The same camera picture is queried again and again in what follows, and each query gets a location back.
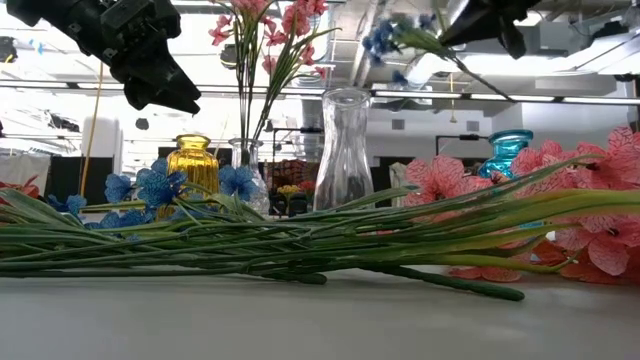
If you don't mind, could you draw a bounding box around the long yellow extension cable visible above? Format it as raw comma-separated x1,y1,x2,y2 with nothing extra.
78,62,106,199

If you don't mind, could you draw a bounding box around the tall clear glass vase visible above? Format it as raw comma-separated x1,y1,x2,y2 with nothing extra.
312,87,376,212

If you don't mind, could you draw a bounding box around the black partition panel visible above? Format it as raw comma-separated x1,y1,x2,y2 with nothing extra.
43,157,115,206

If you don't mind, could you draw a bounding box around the yellow ribbed glass vase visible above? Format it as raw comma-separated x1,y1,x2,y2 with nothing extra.
155,133,221,221

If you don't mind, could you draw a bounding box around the small clear textured glass vase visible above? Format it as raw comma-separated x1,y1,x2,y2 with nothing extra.
228,137,271,216

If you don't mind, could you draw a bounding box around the dark red patterned cloth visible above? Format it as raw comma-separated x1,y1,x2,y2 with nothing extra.
267,158,314,201

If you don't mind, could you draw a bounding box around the blue artificial flower bunch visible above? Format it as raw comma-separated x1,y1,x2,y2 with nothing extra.
47,157,526,303
360,10,514,103

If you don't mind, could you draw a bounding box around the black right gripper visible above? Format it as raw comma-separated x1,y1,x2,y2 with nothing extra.
438,0,544,60

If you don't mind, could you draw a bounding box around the white teal patterned cloth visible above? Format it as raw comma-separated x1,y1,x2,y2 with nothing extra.
388,160,410,207

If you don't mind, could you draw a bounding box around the blue textured glass vase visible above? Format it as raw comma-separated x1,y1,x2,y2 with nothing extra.
478,128,546,231

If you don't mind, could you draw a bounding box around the black metal stand frame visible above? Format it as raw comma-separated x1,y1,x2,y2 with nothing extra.
271,127,325,166
434,132,490,157

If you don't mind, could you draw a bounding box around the white fabric panel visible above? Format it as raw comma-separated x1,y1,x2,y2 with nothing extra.
0,153,52,189

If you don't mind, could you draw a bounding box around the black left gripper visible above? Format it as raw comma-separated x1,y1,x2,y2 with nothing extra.
69,0,202,115

